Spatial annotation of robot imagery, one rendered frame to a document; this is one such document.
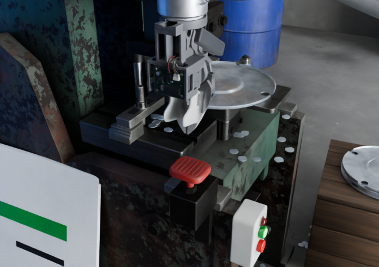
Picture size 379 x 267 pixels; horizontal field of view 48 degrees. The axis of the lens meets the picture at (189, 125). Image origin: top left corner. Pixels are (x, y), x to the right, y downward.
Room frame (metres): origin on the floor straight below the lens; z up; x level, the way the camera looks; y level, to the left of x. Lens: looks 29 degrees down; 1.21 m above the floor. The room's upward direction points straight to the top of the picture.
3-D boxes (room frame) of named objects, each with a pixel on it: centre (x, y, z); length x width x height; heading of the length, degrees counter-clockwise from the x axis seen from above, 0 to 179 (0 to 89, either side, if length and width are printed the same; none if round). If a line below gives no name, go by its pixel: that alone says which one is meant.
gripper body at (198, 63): (0.63, 0.01, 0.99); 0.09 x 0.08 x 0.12; 151
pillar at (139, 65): (1.01, 0.13, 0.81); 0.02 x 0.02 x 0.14
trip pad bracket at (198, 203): (0.67, -0.01, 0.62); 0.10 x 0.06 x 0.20; 151
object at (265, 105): (0.97, -0.11, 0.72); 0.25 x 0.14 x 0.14; 61
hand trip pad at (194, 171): (0.66, 0.00, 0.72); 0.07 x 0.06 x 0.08; 61
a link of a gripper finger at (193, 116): (0.63, 0.00, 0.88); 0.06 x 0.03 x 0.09; 151
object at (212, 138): (1.06, 0.04, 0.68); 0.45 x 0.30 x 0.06; 151
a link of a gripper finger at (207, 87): (0.64, -0.02, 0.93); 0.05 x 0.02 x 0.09; 61
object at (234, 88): (0.99, -0.07, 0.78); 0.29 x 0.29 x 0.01
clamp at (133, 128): (0.91, 0.12, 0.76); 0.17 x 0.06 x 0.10; 151
